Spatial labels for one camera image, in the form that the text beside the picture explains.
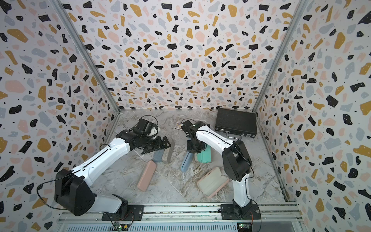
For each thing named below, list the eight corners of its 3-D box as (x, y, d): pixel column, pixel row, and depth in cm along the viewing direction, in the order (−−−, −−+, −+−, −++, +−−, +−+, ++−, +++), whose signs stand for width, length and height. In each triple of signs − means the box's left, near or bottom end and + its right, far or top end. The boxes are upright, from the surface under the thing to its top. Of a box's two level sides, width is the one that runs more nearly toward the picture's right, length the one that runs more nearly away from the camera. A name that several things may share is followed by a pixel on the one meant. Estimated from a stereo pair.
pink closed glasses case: (140, 191, 83) (135, 187, 76) (150, 164, 93) (147, 158, 87) (147, 193, 82) (144, 188, 76) (157, 165, 93) (154, 160, 86)
